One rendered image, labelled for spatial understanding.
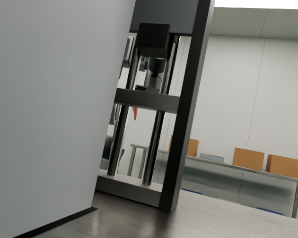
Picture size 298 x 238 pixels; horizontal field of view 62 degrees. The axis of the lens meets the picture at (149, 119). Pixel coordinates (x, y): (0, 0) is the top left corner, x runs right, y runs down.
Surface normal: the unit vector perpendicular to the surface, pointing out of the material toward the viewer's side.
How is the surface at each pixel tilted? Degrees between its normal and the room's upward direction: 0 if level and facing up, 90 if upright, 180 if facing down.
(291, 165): 90
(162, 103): 90
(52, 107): 90
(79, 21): 90
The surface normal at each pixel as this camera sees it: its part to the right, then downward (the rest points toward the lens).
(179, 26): -0.29, -0.14
